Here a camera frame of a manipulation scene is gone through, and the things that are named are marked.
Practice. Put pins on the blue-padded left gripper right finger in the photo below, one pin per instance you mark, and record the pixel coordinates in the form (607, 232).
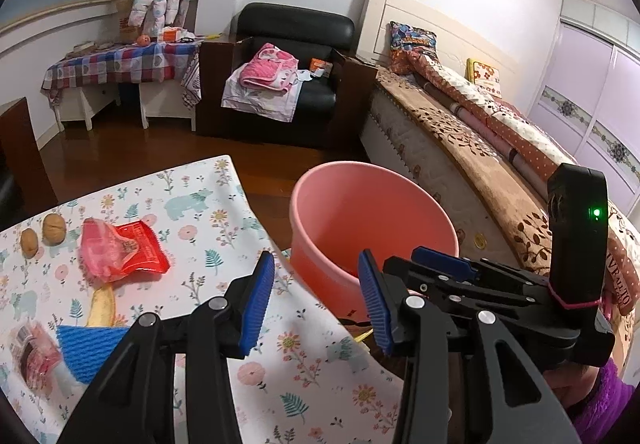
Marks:
(466, 380)

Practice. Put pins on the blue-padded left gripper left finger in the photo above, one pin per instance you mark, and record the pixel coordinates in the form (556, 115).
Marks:
(131, 397)

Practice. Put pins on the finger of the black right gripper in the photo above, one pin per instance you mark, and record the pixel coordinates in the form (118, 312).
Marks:
(444, 264)

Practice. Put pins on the right hand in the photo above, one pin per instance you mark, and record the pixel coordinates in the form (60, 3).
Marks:
(571, 383)

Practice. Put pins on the blue foam net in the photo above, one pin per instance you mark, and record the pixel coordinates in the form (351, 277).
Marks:
(86, 349)

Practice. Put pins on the bed with brown blanket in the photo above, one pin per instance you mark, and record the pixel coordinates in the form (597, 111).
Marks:
(495, 213)

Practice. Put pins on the purple fleece sleeve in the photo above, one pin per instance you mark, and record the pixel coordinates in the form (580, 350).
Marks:
(608, 412)

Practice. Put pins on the orange peel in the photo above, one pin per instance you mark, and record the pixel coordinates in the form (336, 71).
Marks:
(103, 308)

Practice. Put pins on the clear pink snack package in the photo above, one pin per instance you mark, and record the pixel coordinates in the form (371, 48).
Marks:
(35, 355)

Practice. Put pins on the black tracker with green light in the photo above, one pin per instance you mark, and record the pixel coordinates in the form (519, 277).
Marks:
(578, 219)

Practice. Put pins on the pink plastic basin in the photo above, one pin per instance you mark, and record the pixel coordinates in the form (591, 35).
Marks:
(339, 209)

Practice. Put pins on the floral bear tablecloth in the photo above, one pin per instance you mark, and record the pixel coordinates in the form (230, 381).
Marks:
(305, 381)

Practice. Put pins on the rolled floral quilt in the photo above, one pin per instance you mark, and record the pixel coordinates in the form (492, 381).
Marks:
(538, 149)

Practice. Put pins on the red snack wrapper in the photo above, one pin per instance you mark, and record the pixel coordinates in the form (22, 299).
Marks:
(113, 252)

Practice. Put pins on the yellow floral pillow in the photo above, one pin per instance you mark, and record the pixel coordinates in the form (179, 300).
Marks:
(484, 76)

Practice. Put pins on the walnut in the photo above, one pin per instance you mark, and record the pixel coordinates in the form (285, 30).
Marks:
(29, 243)
(53, 229)

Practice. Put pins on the black leather armchair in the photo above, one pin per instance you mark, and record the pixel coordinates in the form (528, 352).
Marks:
(330, 112)

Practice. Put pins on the lilac wardrobe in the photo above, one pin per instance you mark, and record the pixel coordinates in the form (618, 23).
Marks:
(589, 103)

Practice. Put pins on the colourful cartoon pillow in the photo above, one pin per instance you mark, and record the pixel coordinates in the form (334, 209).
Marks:
(406, 40)

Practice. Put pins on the orange box on armchair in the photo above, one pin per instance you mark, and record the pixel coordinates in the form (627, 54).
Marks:
(319, 68)

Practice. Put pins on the dark wooden side cabinet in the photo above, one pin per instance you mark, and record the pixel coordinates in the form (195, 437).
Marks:
(26, 189)

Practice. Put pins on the white pink blanket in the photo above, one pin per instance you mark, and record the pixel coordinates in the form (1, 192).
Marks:
(266, 103)

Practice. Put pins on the pink folded clothes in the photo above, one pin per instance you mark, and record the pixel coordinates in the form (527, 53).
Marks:
(271, 68)

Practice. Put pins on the white wooden headboard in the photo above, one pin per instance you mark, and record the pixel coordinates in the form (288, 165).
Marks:
(455, 43)

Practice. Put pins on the white desk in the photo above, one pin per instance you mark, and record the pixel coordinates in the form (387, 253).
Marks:
(143, 101)

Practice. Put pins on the plaid tablecloth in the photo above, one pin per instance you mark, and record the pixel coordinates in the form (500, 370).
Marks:
(156, 62)

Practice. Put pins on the small orange fruit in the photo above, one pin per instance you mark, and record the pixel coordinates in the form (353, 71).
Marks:
(143, 40)

